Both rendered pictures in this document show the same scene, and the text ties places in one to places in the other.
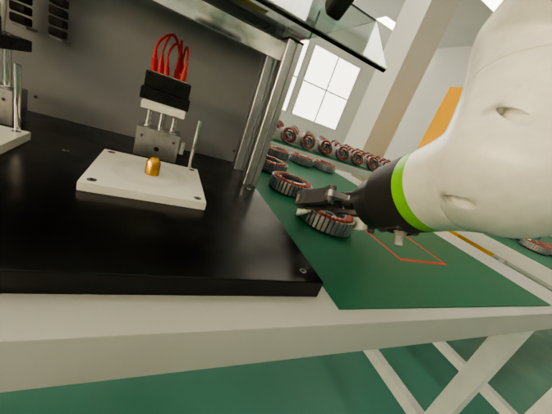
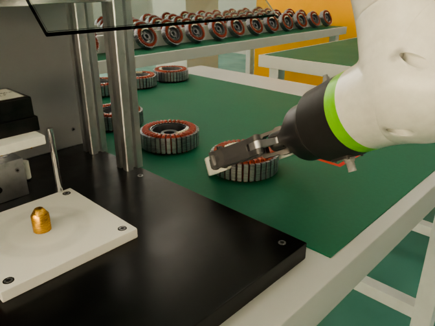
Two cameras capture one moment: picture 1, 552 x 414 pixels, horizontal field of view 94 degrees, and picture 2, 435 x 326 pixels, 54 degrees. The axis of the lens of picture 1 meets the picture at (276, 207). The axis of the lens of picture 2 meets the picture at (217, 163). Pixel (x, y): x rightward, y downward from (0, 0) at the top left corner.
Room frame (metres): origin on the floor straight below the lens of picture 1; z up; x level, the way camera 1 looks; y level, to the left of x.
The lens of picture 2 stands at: (-0.09, 0.14, 1.04)
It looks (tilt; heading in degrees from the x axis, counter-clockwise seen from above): 23 degrees down; 342
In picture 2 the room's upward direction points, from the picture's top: straight up
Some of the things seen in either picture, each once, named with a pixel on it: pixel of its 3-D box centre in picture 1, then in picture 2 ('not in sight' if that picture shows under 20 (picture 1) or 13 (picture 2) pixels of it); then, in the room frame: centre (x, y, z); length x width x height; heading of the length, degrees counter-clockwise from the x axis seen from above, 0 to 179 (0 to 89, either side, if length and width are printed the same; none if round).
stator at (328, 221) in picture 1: (327, 216); (244, 159); (0.51, -0.11, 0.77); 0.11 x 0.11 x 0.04
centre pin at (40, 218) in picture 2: (153, 165); (40, 218); (0.36, 0.19, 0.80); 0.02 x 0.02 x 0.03
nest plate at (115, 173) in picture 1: (151, 177); (43, 233); (0.36, 0.19, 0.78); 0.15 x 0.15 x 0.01; 28
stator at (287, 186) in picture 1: (290, 184); (169, 136); (0.67, -0.02, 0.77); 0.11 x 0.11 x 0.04
